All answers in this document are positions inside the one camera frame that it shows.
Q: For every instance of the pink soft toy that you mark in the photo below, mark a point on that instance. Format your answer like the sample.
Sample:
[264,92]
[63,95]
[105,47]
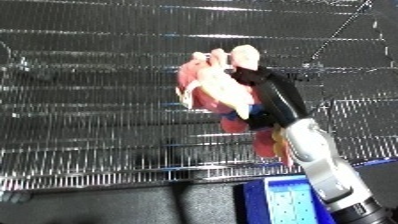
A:
[220,90]

